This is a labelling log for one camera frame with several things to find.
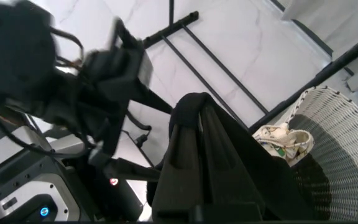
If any black cable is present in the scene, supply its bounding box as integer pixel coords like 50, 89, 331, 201
121, 110, 155, 167
50, 26, 85, 68

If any black t-shirt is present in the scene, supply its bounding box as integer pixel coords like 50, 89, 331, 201
146, 92, 318, 222

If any white laundry basket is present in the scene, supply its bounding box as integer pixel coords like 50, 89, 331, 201
286, 86, 358, 222

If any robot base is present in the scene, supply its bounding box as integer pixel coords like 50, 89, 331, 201
0, 111, 145, 223

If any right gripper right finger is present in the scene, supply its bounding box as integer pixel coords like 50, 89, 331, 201
201, 104, 265, 220

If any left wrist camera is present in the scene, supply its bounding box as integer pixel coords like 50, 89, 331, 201
82, 17, 154, 91

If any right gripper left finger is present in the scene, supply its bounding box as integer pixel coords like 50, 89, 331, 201
152, 123, 204, 220

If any black clothes rack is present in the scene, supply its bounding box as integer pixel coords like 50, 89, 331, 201
143, 0, 358, 134

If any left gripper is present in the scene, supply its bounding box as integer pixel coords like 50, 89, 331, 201
42, 71, 173, 183

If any cream printed garment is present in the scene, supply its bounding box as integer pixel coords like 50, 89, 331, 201
252, 123, 315, 167

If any white curtain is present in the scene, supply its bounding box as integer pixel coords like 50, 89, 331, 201
281, 0, 358, 94

